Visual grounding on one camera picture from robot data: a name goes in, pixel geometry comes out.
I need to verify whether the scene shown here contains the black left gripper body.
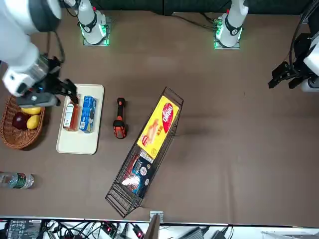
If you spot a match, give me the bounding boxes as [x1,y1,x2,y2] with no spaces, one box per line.
[289,33,313,76]

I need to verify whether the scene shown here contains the black hanging arm cable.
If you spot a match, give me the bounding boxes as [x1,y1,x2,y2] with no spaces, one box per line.
[289,0,319,66]

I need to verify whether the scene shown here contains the grey power adapter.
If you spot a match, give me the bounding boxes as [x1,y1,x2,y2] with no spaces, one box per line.
[179,226,208,239]

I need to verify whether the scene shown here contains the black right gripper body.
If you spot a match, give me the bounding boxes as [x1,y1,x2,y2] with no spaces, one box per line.
[37,55,66,97]

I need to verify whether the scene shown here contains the small yellow mango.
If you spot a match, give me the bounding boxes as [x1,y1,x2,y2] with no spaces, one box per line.
[26,115,41,130]

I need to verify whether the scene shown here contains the amber tea bottle white label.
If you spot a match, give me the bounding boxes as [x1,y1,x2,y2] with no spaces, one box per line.
[62,94,82,132]

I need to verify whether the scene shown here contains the aluminium frame post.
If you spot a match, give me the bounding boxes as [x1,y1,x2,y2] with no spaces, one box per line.
[145,211,164,239]

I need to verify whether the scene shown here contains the dark blue cookie box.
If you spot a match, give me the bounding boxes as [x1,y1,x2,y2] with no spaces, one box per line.
[121,148,157,198]

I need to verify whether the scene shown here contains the orange and black barcode scanner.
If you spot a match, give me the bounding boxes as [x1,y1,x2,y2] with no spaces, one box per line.
[112,97,130,138]

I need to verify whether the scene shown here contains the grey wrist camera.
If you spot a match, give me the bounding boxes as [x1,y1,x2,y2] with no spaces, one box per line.
[15,88,61,108]

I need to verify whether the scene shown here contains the black cable on table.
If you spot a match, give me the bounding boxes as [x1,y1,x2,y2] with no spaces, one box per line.
[171,10,218,32]

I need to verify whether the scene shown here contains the clear water bottle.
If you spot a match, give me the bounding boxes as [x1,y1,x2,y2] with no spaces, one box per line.
[0,171,35,190]

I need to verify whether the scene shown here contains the black wire rack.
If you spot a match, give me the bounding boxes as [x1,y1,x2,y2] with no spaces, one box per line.
[105,86,185,219]

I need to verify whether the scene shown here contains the black labelled power supply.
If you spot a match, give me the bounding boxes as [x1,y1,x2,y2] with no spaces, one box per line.
[4,219,43,239]

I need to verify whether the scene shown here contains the brown wicker basket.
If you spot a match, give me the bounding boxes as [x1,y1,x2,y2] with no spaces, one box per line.
[0,94,46,150]

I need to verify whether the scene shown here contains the yellow snack box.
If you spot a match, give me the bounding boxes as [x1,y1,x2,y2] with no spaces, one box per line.
[136,95,180,160]

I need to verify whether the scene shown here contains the blue Oreo cookie box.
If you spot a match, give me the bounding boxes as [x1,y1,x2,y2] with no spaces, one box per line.
[79,95,98,134]

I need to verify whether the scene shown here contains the white rectangular tray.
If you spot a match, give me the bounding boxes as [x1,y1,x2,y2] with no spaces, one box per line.
[56,83,105,155]

